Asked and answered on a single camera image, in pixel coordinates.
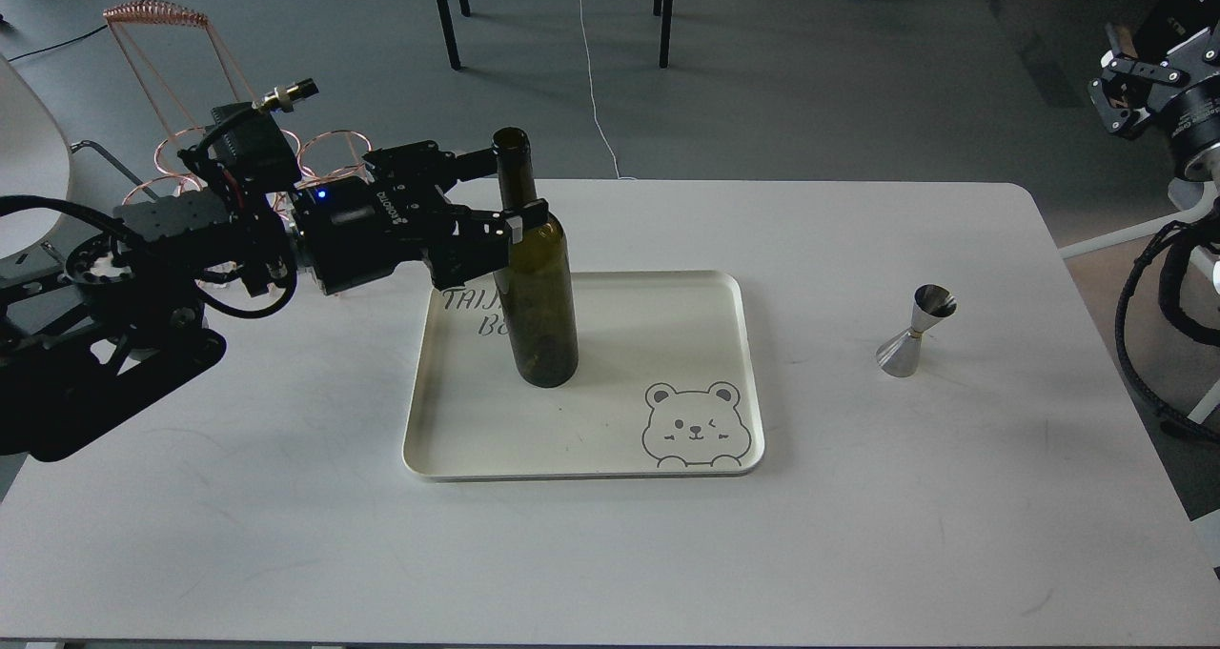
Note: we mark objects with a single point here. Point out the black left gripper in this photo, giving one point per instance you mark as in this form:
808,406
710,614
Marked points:
350,231

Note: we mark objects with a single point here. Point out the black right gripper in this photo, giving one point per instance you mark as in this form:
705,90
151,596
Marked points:
1188,118

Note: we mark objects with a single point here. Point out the dark green wine bottle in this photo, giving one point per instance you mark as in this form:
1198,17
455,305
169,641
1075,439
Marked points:
535,287

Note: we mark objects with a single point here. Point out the steel double jigger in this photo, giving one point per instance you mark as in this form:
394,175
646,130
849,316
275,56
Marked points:
900,355

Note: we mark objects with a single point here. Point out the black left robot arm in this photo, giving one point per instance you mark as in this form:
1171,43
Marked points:
144,282

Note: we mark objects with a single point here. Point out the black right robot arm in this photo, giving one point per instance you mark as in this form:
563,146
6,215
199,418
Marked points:
1176,242

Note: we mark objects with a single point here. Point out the black case on floor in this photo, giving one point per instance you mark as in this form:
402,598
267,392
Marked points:
1170,23

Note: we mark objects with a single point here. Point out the black table legs left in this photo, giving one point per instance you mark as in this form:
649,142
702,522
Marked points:
445,16

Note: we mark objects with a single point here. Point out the black table legs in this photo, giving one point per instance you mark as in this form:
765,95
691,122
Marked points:
664,9
445,16

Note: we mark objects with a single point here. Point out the cream bear serving tray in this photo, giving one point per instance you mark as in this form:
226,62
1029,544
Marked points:
664,388

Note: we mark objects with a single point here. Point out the black table legs right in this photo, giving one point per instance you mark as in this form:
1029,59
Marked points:
664,9

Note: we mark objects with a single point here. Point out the white chair left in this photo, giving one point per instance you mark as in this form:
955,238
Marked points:
75,127

